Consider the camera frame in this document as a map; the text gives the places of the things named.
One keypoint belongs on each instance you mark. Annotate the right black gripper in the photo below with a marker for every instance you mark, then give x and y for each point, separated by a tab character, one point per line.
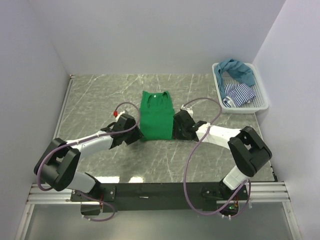
176	134

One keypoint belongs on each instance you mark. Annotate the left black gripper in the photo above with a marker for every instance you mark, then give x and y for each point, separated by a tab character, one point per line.
137	134

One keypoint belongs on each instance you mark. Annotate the green tank top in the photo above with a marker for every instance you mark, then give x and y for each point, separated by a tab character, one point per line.
156	116

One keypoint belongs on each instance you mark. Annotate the blue tank top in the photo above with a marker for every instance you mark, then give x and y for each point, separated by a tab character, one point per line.
237	70

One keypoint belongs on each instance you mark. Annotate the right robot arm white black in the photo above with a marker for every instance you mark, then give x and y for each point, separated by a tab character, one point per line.
250	153

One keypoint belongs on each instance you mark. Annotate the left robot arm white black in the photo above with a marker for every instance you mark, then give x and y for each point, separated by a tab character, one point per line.
58	164

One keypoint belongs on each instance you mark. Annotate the striped tank top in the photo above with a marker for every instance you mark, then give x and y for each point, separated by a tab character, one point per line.
237	94

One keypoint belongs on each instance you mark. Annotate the black base beam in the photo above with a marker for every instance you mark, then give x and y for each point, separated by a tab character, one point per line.
160	196

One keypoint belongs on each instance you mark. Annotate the white plastic basket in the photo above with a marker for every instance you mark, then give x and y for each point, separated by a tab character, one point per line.
259	102

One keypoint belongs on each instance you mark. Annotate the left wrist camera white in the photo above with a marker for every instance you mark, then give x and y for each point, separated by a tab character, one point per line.
117	113

